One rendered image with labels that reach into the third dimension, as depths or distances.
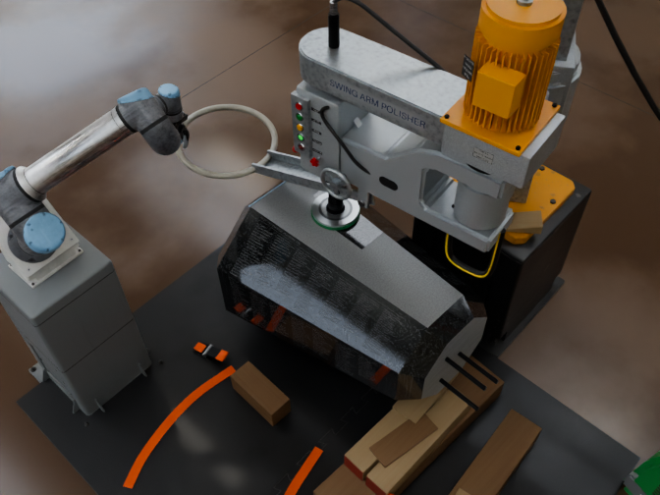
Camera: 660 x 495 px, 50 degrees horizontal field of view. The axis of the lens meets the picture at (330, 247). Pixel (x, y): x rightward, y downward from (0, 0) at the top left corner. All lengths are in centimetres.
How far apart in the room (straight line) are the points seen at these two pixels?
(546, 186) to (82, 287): 213
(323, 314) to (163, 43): 330
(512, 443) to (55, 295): 208
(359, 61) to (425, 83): 25
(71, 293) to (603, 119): 364
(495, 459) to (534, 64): 189
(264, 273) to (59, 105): 267
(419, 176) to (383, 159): 16
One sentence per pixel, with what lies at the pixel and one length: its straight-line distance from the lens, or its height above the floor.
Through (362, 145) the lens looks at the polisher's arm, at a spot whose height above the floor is 139.
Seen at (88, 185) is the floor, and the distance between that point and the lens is 477.
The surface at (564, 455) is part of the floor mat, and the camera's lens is 361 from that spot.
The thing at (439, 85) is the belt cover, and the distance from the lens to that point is 248.
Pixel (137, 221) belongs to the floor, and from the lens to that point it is 446.
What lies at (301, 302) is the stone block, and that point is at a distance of 310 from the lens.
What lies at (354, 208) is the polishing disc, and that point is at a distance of 319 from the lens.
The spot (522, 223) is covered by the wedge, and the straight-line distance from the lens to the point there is 328.
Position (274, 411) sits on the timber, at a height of 13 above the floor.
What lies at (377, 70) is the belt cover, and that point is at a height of 169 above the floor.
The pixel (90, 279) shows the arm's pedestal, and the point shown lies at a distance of 313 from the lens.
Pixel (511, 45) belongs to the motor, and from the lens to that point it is 209.
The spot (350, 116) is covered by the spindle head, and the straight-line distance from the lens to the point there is 272.
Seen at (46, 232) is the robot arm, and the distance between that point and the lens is 286.
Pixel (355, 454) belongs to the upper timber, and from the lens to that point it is 321.
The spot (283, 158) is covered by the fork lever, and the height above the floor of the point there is 93.
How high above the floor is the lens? 319
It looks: 50 degrees down
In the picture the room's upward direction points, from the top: 1 degrees counter-clockwise
